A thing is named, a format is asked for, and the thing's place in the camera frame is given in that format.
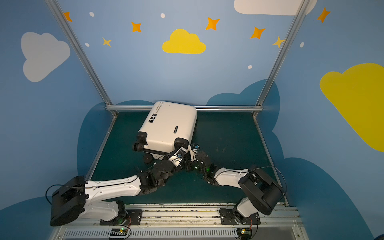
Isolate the black white suitcase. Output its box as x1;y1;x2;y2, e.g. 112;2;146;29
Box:
133;101;197;163

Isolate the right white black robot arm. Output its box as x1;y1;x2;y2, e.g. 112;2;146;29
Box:
188;150;286;225

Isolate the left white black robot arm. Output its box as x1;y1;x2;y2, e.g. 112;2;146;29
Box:
50;156;182;227

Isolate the left small circuit board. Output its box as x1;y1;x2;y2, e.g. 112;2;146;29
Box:
109;228;131;240

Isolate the small circuit board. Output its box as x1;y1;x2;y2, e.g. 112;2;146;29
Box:
236;228;252;240
109;228;131;240

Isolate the right small circuit board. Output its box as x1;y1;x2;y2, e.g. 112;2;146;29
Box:
236;228;252;240

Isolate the rear aluminium crossbar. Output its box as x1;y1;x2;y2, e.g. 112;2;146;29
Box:
106;105;263;112

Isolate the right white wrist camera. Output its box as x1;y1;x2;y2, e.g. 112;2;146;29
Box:
188;144;200;162

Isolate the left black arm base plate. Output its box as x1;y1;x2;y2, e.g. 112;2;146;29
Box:
100;210;143;227

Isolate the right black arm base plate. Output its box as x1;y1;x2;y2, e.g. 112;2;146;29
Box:
219;208;261;225

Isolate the aluminium front rail frame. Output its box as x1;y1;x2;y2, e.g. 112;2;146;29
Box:
50;203;309;240

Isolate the right aluminium frame post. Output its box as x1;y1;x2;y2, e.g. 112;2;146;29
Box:
256;0;312;109

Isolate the aluminium frame post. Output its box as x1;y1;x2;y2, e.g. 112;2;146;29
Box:
256;0;312;109
44;0;113;106

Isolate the left aluminium frame post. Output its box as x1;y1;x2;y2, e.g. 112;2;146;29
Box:
44;0;113;106

